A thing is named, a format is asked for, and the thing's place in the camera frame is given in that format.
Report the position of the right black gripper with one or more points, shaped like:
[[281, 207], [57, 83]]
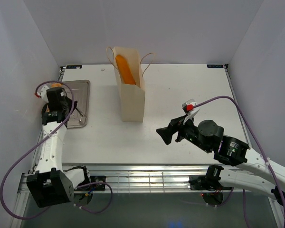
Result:
[[175, 125]]

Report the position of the beige paper bag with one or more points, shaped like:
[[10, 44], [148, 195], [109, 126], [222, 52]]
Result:
[[132, 97]]

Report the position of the long orange bread loaf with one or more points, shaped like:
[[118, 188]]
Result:
[[124, 70]]

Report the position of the metal tongs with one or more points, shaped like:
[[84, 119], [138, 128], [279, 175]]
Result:
[[81, 114]]

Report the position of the small round bun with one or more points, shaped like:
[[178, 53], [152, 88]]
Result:
[[54, 85]]

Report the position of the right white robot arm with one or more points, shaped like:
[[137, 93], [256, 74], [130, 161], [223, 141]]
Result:
[[240, 165]]

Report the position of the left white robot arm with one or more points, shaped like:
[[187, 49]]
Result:
[[49, 185]]

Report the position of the metal tray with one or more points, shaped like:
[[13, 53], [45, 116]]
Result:
[[81, 91]]

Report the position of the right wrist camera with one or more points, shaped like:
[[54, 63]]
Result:
[[190, 109]]

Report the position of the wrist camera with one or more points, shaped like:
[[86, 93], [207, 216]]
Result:
[[42, 93], [190, 109]]

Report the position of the aluminium frame rail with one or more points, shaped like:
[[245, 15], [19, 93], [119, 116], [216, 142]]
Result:
[[157, 178]]

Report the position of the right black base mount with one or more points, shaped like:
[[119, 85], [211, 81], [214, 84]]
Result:
[[199, 183]]

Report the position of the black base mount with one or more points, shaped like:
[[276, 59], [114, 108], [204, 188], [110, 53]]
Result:
[[99, 186], [199, 183]]

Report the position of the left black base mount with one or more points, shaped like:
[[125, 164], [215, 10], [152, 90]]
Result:
[[99, 186]]

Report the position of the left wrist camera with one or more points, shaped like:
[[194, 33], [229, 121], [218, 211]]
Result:
[[42, 93]]

